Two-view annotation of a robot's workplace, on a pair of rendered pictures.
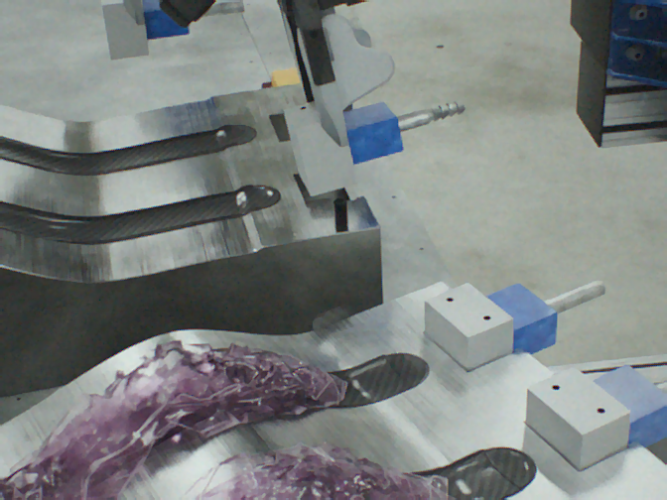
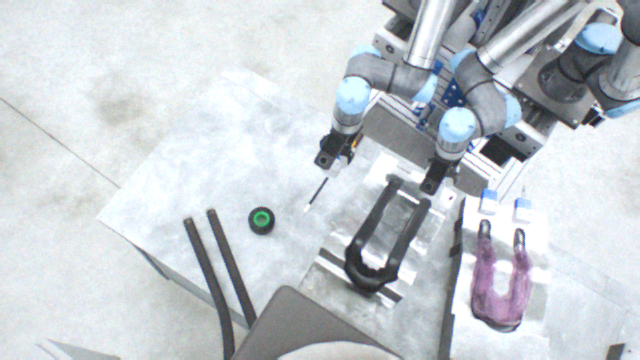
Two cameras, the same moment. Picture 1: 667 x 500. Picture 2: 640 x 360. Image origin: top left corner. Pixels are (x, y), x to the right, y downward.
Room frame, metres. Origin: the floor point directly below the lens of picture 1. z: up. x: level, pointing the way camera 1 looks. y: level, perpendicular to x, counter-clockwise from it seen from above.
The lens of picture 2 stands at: (0.71, 0.74, 2.26)
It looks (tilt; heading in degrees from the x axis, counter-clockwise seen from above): 66 degrees down; 302
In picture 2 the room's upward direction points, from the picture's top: 11 degrees clockwise
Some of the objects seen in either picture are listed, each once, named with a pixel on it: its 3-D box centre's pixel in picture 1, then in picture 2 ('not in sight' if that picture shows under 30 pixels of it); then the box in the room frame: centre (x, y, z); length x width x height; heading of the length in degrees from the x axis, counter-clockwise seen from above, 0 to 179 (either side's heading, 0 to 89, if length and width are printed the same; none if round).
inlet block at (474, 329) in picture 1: (525, 317); (488, 194); (0.63, -0.13, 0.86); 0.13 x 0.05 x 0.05; 118
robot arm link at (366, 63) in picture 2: not in sight; (368, 71); (1.06, 0.05, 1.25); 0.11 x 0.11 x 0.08; 26
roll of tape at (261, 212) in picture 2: not in sight; (261, 220); (1.08, 0.41, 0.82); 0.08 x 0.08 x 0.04
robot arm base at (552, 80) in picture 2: not in sight; (569, 74); (0.68, -0.48, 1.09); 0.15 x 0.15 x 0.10
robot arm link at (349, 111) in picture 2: not in sight; (351, 100); (1.03, 0.15, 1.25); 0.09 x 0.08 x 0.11; 116
